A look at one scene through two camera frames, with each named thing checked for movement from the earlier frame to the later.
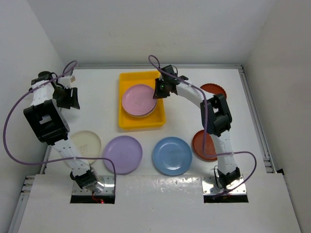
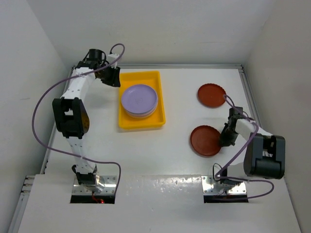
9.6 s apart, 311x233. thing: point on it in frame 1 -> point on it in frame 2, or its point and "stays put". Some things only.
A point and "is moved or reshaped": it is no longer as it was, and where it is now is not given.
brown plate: [198, 143] is moved or reshaped
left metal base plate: [109, 188] stays put
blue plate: [172, 156] -> [139, 114]
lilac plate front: [126, 153] -> [139, 107]
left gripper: [70, 101] -> [113, 80]
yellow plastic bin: [157, 117] stays put
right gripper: [158, 94] -> [224, 141]
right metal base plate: [209, 187] stays put
